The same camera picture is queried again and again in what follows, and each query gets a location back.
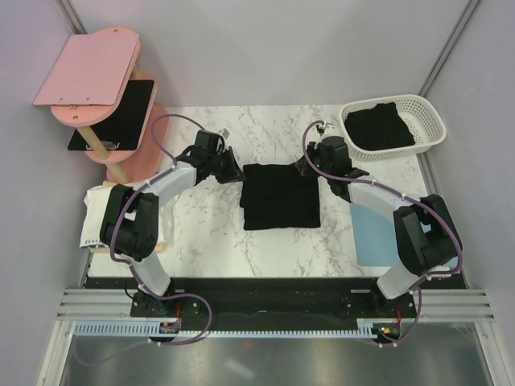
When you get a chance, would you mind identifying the black t shirt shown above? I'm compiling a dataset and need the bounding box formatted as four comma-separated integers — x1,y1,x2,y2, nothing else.
344,102,415,151
240,164,321,231

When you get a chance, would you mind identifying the white t shirt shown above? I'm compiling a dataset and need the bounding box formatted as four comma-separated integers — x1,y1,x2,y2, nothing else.
80,181,176,248

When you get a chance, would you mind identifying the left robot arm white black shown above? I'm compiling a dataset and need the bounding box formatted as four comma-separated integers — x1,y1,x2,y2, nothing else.
99,131,245,316

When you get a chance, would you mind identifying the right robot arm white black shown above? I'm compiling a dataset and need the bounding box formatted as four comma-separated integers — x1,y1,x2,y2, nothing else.
299,136,463,317

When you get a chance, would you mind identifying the black t shirt in basket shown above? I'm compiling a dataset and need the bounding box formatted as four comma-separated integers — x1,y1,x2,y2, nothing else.
344,102,415,151

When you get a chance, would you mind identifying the light blue folding board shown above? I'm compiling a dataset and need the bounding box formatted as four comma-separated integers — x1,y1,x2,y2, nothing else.
350,203,399,267

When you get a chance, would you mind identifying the black clipboard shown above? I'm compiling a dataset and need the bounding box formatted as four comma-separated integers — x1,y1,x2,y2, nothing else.
91,80,155,151

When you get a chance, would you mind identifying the white plastic basket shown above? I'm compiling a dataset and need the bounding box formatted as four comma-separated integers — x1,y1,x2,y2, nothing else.
338,94,447,162

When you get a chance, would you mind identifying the pink tiered shelf stand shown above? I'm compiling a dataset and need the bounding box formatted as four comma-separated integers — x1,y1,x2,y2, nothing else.
33,27,168,183

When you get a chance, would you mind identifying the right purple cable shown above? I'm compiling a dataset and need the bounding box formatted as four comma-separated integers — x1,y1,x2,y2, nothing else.
302,119,464,349

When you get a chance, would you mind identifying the purple cable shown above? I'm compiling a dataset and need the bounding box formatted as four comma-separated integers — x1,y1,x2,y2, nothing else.
109,114,214,347
302,119,464,349

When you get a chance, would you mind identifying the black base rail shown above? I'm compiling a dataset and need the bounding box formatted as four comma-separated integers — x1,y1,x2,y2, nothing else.
84,276,470,321

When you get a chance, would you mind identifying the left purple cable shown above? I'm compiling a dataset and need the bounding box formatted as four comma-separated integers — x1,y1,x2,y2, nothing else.
109,114,214,347

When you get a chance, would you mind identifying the light blue cable duct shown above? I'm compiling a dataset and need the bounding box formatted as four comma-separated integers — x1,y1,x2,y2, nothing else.
74,321,398,339

